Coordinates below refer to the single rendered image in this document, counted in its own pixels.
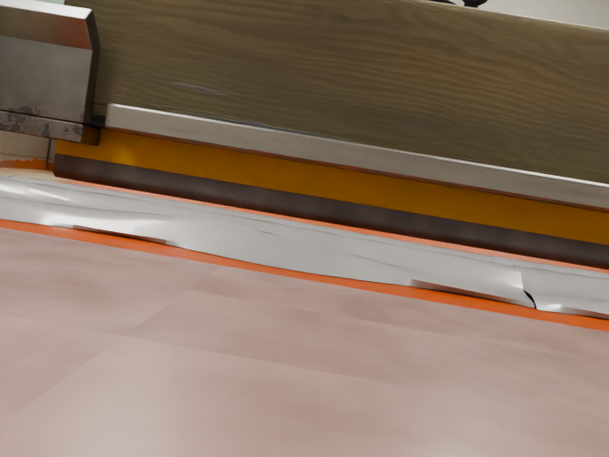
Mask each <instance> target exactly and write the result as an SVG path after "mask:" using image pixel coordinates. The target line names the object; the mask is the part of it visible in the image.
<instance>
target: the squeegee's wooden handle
mask: <svg viewBox="0 0 609 457"><path fill-rule="evenodd" d="M63 5H68V6H74V7H80V8H86V9H92V10H93V13H94V18H95V23H96V26H97V31H98V36H99V39H100V44H101V52H100V59H99V66H98V72H97V80H96V86H95V94H94V100H93V107H92V120H91V124H90V125H89V126H92V127H96V128H99V129H104V130H110V131H114V130H111V129H107V128H105V121H106V114H107V108H108V104H109V103H114V104H120V105H126V106H131V107H137V108H142V109H148V110H153V111H159V112H170V113H176V114H181V115H187V116H192V117H198V118H204V119H210V120H215V121H221V122H231V123H236V124H242V125H248V126H254V127H259V128H265V129H270V130H276V131H286V132H292V133H298V134H303V135H309V136H315V137H320V138H326V139H331V140H338V141H348V142H353V143H359V144H364V145H370V146H375V147H382V148H387V149H393V150H398V151H408V152H414V153H420V154H426V155H431V156H437V157H442V158H448V159H453V160H464V161H470V162H476V163H481V164H487V165H492V166H498V167H503V168H510V169H515V170H525V171H531V172H536V173H542V174H547V175H554V176H559V177H565V178H570V179H576V180H586V181H592V182H598V183H603V184H609V28H604V27H599V26H592V25H587V24H576V23H569V22H564V21H557V20H552V19H545V18H540V17H534V16H528V15H517V14H511V13H505V12H499V11H493V10H487V9H481V8H475V7H469V6H463V5H452V4H446V3H440V2H434V1H429V0H64V3H63Z"/></svg>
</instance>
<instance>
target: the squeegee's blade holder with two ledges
mask: <svg viewBox="0 0 609 457"><path fill-rule="evenodd" d="M105 128H107V129H111V130H115V131H120V132H124V133H128V134H133V135H139V136H144V137H150V138H155V139H161V140H166V141H176V142H183V143H188V144H194V145H199V146H205V147H210V148H216V149H221V150H227V151H237V152H243V153H248V154H254V155H259V156H266V157H271V158H277V159H282V160H292V161H298V162H303V163H309V164H314V165H320V166H325V167H331V168H336V169H342V170H353V171H359V172H364V173H370V174H375V175H381V176H386V177H392V178H397V179H403V180H413V181H418V182H424V183H430V184H436V185H441V186H447V187H452V188H458V189H464V190H474V191H479V192H485V193H490V194H496V195H501V196H508V197H513V198H519V199H529V200H534V201H540V202H545V203H551V204H556V205H562V206H567V207H573V208H579V209H590V210H595V211H601V212H606V213H609V184H603V183H598V182H592V181H586V180H576V179H570V178H565V177H559V176H554V175H547V174H542V173H536V172H531V171H525V170H515V169H510V168H503V167H498V166H492V165H487V164H481V163H476V162H470V161H464V160H453V159H448V158H442V157H437V156H431V155H426V154H420V153H414V152H408V151H398V150H393V149H387V148H382V147H375V146H370V145H364V144H359V143H353V142H348V141H338V140H331V139H326V138H320V137H315V136H309V135H303V134H298V133H292V132H286V131H276V130H270V129H265V128H259V127H254V126H248V125H242V124H236V123H231V122H221V121H215V120H210V119H204V118H198V117H192V116H187V115H181V114H176V113H170V112H159V111H153V110H148V109H142V108H137V107H131V106H126V105H120V104H114V103H109V104H108V108H107V114H106V121H105Z"/></svg>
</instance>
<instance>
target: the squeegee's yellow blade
mask: <svg viewBox="0 0 609 457"><path fill-rule="evenodd" d="M55 153H60V154H65V155H71V156H76V157H82V158H87V159H93V160H103V161H108V162H114V163H119V164H125V165H131V166H136V167H142V168H147V169H153V170H163V171H168V172H174V173H179V174H185V175H190V176H196V177H201V178H207V179H212V180H223V181H228V182H234V183H239V184H245V185H250V186H256V187H261V188H267V189H272V190H282V191H288V192H293V193H299V194H305V195H310V196H316V197H321V198H327V199H337V200H342V201H348V202H353V203H359V204H364V205H370V206H375V207H381V208H386V209H397V210H402V211H408V212H413V213H419V214H424V215H430V216H435V217H441V218H446V219H456V220H462V221H467V222H473V223H478V224H484V225H490V226H495V227H501V228H506V229H516V230H522V231H527V232H533V233H538V234H544V235H549V236H555V237H560V238H570V239H576V240H582V241H587V242H593V243H598V244H604V245H609V213H606V212H601V211H595V210H590V209H579V208H573V207H567V206H562V205H556V204H551V203H545V202H540V201H534V200H529V199H519V198H513V197H508V196H501V195H496V194H490V193H485V192H479V191H474V190H464V189H458V188H452V187H447V186H441V185H436V184H430V183H424V182H418V181H413V180H403V179H397V178H392V177H386V176H381V175H375V174H370V173H364V172H359V171H353V170H342V169H336V168H331V167H325V166H320V165H314V164H309V163H303V162H298V161H292V160H282V159H277V158H271V157H266V156H259V155H254V154H248V153H243V152H237V151H227V150H221V149H216V148H210V147H205V146H199V145H194V144H188V143H183V142H176V141H166V140H161V139H155V138H150V137H144V136H139V135H133V134H128V133H124V132H120V131H110V130H104V129H101V136H100V142H99V145H98V146H92V145H87V144H81V143H76V142H70V141H60V140H57V141H56V148H55Z"/></svg>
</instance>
